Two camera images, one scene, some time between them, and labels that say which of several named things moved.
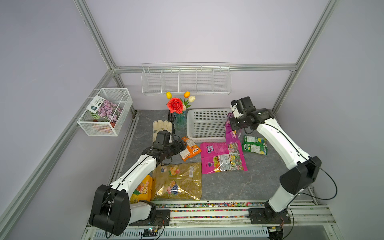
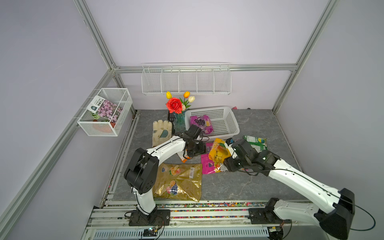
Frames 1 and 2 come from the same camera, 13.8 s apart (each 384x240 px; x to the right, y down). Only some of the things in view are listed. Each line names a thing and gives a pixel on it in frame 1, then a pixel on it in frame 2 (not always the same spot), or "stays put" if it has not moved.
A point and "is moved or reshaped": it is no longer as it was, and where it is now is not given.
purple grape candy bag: (231, 136) → (203, 122)
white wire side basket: (106, 113) stays put
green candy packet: (255, 145) stays put
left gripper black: (177, 148) → (202, 149)
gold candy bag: (177, 181) stays put
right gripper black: (234, 125) → (228, 164)
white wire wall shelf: (190, 78) stays put
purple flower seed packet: (105, 109) stays put
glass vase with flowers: (178, 106) stays put
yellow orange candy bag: (143, 190) is moved or reshaped
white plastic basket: (206, 125) stays put
